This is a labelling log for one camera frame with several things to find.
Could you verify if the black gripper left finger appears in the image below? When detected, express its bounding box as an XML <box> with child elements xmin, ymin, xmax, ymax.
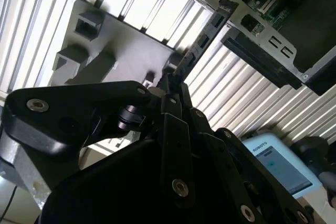
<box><xmin>4</xmin><ymin>73</ymin><xmax>195</xmax><ymax>208</ymax></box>

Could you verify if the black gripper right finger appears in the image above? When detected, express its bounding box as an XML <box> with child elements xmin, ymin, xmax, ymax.
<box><xmin>175</xmin><ymin>76</ymin><xmax>315</xmax><ymax>224</ymax></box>

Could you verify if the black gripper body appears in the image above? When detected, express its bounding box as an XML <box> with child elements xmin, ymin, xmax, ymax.
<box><xmin>36</xmin><ymin>136</ymin><xmax>232</xmax><ymax>224</ymax></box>

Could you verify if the RAM stick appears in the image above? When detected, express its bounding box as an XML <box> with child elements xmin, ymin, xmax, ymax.
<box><xmin>172</xmin><ymin>0</ymin><xmax>239</xmax><ymax>77</ymax></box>

